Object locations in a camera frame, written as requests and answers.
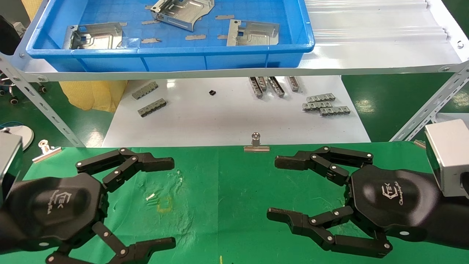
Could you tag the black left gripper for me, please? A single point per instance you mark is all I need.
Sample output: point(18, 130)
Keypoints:
point(55, 205)

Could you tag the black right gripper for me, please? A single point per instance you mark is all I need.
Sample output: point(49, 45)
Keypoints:
point(392, 200)

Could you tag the stamped sheet metal bracket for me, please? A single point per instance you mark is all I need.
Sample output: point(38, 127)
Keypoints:
point(179, 14)
point(254, 35)
point(97, 36)

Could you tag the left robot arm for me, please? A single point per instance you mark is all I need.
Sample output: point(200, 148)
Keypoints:
point(4, 234)

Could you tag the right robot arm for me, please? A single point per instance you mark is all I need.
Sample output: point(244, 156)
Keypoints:
point(456, 220)

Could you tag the small white scrap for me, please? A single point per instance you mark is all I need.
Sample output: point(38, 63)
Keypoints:
point(150, 197)

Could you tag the silver binder clip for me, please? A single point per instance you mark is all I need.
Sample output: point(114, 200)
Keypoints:
point(46, 152)
point(256, 147)

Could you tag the green table cloth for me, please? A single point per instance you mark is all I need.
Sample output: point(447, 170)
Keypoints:
point(227, 190)

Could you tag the gray slotted metal bar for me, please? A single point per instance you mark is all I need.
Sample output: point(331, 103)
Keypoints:
point(152, 107)
point(262, 83)
point(316, 106)
point(255, 88)
point(335, 111)
point(276, 87)
point(144, 90)
point(293, 83)
point(321, 98)

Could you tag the small ribbed metal part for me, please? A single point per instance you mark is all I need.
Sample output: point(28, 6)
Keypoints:
point(420, 143)

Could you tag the white standing fan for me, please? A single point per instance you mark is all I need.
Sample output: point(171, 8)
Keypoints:
point(20, 134)

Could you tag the white metal shelf rack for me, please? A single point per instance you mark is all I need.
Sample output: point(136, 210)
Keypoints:
point(366, 60)

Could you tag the blue plastic bin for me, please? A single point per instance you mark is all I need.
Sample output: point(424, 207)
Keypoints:
point(176, 58)

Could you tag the translucent corrugated plastic sheet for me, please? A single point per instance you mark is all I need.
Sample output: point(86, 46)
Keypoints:
point(366, 22)

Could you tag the black office chair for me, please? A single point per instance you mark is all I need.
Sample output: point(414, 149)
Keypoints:
point(7, 36)

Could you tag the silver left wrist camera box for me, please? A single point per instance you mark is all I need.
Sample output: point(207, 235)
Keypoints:
point(9, 165)

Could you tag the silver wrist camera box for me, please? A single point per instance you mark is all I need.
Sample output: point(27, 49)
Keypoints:
point(449, 157)
point(9, 165)

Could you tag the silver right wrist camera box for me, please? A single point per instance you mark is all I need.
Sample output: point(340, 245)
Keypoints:
point(449, 157)

